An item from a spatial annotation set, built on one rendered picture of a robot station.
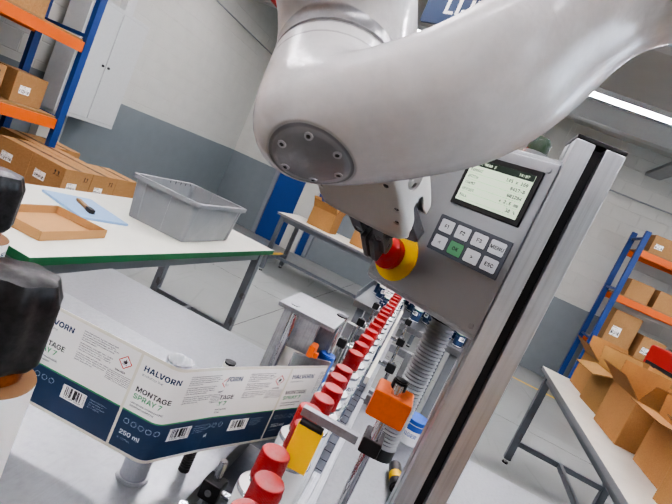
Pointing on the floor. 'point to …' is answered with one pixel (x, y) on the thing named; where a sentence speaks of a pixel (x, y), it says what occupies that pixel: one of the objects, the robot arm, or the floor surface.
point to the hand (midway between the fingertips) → (376, 238)
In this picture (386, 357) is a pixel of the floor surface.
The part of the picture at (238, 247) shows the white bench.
